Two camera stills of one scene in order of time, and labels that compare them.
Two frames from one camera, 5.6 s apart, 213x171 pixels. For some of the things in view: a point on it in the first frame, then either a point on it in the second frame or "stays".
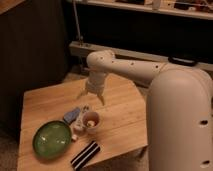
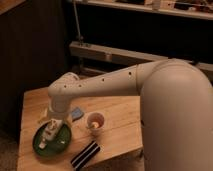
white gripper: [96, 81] to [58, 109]
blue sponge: [70, 116] stays
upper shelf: [189, 8] stays
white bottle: [81, 116] to [50, 132]
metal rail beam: [79, 49] stays
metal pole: [76, 19] stays
